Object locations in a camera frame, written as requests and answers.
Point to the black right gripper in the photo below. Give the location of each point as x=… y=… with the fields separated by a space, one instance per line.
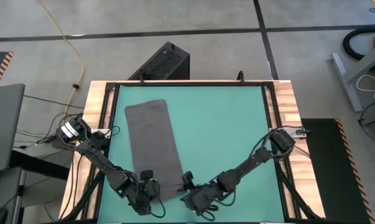
x=204 y=197

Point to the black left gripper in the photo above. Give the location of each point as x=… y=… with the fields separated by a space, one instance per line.
x=145 y=194

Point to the grey terry towel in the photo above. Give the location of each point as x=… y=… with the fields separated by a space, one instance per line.
x=153 y=140

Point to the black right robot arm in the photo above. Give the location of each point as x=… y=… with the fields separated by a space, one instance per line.
x=252 y=161

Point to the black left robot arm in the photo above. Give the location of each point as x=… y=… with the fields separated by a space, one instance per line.
x=103 y=161

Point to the green table mat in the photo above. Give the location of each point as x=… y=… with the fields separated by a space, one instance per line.
x=206 y=102

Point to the black table clamp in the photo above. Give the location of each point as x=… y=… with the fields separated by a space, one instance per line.
x=241 y=77
x=140 y=80

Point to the black computer tower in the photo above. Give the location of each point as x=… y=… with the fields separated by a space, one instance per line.
x=165 y=62

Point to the wooden butcher block table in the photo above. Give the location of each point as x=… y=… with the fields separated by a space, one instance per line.
x=283 y=99

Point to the grey office desk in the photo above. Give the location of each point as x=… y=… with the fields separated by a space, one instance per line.
x=3 y=193

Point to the grey laptop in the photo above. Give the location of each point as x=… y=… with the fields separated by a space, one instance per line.
x=3 y=130

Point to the grey metal stand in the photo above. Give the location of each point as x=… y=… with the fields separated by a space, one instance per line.
x=366 y=62

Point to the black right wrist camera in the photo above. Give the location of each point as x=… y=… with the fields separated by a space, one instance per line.
x=187 y=177

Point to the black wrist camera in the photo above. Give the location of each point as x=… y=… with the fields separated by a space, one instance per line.
x=187 y=177
x=146 y=175

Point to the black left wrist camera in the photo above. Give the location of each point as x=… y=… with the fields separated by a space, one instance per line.
x=146 y=175

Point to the black table frame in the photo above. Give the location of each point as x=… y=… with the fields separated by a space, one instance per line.
x=190 y=83

